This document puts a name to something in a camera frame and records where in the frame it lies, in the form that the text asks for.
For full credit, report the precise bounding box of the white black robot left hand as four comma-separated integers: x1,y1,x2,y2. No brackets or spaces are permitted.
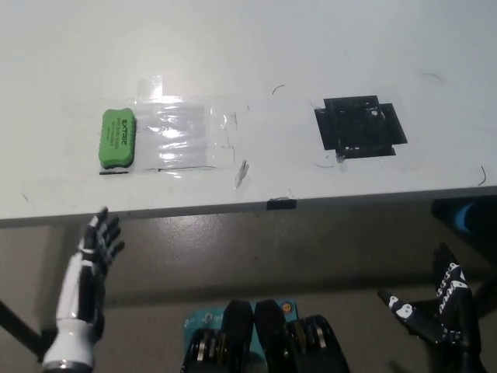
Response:
41,207,127,368

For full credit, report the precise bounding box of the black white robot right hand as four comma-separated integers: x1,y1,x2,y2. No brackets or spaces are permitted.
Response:
377,241,479,351

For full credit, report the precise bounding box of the green whiteboard eraser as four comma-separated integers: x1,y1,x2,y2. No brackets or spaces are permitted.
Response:
95,107,138,170

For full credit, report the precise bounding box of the black diagonal table leg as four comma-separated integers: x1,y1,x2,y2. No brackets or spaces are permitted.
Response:
0,298,43,362

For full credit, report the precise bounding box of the black blue chair part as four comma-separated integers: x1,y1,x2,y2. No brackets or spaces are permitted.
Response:
431,197,497,239

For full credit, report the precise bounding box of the clear tape patch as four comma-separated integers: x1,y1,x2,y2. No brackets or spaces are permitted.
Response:
64,75,253,180

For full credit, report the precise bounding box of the small black tape strip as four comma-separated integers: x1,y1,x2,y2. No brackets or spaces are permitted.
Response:
266,197,298,211

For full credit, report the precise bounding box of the black tape square patch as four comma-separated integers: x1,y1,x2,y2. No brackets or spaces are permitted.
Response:
312,93,408,159

